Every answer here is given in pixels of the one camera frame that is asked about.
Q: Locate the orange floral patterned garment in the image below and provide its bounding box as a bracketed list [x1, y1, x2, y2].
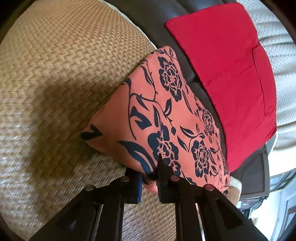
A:
[81, 46, 230, 195]

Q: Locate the dark brown leather sofa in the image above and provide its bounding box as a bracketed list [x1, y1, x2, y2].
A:
[109, 1, 269, 200]

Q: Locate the red cloth on sofa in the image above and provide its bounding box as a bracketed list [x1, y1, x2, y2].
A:
[165, 3, 276, 172]

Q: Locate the woven bamboo seat mat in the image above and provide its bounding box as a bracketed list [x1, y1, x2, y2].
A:
[0, 0, 242, 241]

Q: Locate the grey knitted blanket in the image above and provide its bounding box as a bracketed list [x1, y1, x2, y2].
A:
[240, 0, 295, 176]

